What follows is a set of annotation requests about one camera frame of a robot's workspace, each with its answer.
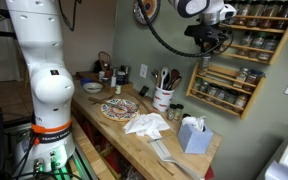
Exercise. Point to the pale slotted spatula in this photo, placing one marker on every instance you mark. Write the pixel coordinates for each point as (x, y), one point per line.
(160, 150)

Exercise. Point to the white ceramic bowl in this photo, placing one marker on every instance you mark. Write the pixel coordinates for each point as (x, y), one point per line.
(92, 87)

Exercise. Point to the small black-lid spice jar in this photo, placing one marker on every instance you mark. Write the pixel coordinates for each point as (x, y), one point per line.
(185, 116)
(178, 111)
(171, 111)

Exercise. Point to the glass spice jar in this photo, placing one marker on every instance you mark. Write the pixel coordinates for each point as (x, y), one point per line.
(259, 45)
(204, 89)
(241, 101)
(231, 98)
(245, 11)
(245, 42)
(270, 48)
(226, 48)
(256, 13)
(253, 80)
(220, 95)
(287, 15)
(202, 72)
(197, 86)
(242, 77)
(212, 91)
(271, 15)

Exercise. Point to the crumpled white cloth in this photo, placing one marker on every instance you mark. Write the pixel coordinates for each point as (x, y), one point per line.
(145, 125)

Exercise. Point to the white shaker blue label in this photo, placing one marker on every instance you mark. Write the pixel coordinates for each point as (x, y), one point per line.
(113, 81)

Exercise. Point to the aluminium extrusion frame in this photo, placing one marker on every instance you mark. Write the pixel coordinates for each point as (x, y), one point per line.
(82, 163)

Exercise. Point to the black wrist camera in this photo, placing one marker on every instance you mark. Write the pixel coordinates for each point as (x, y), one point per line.
(192, 31)

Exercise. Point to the blue plastic bowl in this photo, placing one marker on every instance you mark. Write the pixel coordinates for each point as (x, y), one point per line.
(85, 81)

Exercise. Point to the dark wooden spoon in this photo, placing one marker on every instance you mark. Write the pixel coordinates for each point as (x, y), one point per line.
(177, 82)

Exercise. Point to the flat wooden spatula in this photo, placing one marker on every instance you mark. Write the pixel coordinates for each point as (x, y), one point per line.
(158, 78)

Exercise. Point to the white tissue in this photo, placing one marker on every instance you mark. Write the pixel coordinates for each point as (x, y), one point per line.
(194, 122)

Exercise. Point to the gray spice bottle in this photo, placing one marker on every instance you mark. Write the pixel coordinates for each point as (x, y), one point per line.
(206, 61)

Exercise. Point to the small white-lid spice bottle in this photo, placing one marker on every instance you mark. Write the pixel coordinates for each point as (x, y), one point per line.
(118, 89)

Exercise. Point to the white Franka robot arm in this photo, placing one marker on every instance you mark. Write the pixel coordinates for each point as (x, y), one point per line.
(50, 90)

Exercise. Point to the wooden robot platform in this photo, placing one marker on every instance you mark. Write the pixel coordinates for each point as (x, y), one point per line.
(90, 150)

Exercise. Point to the black kitchen timer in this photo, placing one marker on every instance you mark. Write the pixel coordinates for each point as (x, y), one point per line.
(144, 90)

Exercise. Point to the decorative painted wall plate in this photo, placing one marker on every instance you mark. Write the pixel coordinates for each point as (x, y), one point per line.
(150, 8)

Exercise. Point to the red-lid spice bottle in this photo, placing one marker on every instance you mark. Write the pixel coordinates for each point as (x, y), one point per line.
(108, 74)

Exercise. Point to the metal kitchen utensil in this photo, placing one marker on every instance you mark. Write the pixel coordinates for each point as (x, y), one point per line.
(153, 74)

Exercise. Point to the white crock with red fish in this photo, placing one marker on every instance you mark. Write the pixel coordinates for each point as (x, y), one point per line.
(162, 100)

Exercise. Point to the white slotted spoon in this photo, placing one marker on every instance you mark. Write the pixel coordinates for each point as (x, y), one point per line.
(164, 76)

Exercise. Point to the light wooden spoon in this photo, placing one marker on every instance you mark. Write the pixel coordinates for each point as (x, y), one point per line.
(174, 74)

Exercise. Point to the dark glass bottle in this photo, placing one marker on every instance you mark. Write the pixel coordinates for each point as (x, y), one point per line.
(97, 66)

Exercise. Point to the blue tissue box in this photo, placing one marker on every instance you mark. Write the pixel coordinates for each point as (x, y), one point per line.
(194, 141)

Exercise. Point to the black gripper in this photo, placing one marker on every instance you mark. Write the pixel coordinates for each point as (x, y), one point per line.
(214, 33)

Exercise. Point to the colourful painted ceramic plate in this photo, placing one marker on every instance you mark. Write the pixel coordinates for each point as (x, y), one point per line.
(124, 115)

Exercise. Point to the white wall outlet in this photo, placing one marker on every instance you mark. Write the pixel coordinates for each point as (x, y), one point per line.
(143, 70)

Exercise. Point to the red hanging towel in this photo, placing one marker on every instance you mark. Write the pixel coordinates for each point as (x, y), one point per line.
(210, 173)

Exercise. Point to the wooden wall spice rack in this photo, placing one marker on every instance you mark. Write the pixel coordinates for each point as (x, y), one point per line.
(257, 29)
(222, 70)

